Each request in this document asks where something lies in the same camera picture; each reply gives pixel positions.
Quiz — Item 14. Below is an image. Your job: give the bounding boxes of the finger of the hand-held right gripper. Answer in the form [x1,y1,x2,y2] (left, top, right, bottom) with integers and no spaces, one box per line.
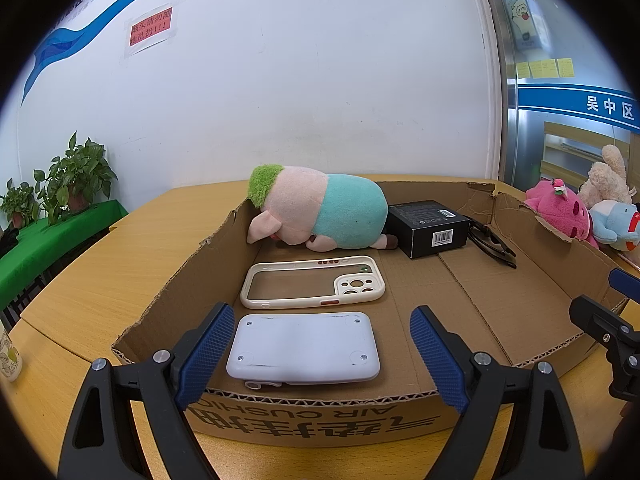
[569,295,640,403]
[609,268,640,306]

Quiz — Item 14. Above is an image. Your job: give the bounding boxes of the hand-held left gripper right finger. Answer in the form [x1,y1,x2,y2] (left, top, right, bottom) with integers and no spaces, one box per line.
[410,305,586,480]

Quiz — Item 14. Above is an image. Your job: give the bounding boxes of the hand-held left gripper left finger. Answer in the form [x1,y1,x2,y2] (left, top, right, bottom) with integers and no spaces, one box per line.
[59,302,236,480]

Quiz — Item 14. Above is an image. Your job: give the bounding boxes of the brown cardboard box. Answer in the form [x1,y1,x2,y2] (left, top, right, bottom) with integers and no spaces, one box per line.
[111,180,629,449]

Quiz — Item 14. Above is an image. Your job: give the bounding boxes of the white rectangular device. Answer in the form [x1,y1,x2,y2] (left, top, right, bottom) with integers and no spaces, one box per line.
[225,311,381,390]

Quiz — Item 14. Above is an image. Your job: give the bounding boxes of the cream phone case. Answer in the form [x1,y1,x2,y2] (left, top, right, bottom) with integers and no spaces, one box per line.
[240,255,387,310]

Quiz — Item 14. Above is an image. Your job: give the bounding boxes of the black sunglasses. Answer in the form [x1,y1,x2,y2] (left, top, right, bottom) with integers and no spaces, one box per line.
[467,217,519,270]

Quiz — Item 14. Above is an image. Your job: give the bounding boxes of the black packaging box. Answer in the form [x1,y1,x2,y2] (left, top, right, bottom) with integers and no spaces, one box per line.
[387,200,471,260]

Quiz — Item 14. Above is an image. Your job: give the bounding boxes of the wooden desktop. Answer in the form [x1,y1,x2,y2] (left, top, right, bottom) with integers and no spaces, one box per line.
[7,175,640,480]

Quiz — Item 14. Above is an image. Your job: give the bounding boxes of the light blue plush toy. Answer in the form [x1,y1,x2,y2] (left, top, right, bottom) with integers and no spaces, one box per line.
[589,199,640,253]

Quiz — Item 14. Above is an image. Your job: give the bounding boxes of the pink plush toy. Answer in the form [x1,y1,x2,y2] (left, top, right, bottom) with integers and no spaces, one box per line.
[524,178,601,249]

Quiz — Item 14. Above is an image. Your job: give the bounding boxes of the beige plush toy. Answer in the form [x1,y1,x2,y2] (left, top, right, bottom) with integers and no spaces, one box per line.
[577,144,632,209]

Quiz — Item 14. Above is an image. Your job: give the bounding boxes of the pig plush toy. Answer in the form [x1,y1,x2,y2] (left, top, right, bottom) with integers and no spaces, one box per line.
[246,163,399,253]

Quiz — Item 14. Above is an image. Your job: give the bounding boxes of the blue band door sticker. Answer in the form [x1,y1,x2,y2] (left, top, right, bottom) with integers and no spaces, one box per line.
[517,82,640,134]

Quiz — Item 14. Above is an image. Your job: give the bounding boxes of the green cloth covered table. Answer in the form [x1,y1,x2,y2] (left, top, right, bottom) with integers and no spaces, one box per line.
[0,199,130,321]

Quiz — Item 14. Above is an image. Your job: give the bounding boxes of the large potted plant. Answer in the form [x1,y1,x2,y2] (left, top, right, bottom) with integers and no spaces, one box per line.
[34,131,119,224]

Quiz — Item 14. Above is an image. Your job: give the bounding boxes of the small potted plant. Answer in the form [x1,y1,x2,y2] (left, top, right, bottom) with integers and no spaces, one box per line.
[0,178,40,229]

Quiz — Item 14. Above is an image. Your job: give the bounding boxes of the cartoon poster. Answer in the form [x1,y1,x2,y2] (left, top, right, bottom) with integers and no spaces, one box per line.
[502,0,549,51]

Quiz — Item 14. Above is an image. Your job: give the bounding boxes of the metal door frame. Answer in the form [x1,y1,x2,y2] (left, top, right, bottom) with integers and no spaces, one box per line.
[475,0,547,194]

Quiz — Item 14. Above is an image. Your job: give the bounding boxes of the red wall sign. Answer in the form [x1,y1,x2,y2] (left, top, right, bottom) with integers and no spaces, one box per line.
[124,7,180,59]

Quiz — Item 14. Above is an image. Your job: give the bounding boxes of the blue wave wall decal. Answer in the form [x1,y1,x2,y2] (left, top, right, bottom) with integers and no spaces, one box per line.
[20,0,421,107]

